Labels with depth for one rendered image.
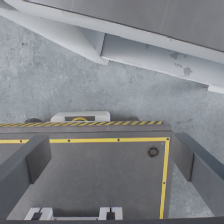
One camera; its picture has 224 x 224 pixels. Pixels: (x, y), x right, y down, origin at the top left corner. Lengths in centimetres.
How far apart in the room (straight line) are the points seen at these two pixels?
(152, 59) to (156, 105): 60
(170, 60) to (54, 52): 66
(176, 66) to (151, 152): 35
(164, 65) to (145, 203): 53
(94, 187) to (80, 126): 23
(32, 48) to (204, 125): 96
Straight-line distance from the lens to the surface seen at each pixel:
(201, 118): 96
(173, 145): 17
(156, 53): 27
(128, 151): 55
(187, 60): 28
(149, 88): 83
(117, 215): 66
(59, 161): 59
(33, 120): 81
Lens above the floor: 80
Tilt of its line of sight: 76 degrees down
